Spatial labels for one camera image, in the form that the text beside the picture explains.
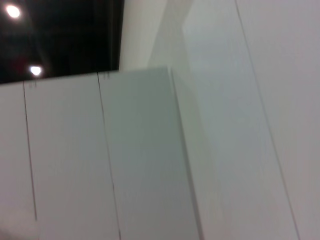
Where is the round ceiling lamp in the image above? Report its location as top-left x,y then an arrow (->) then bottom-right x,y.
4,4 -> 22,20
28,64 -> 44,77

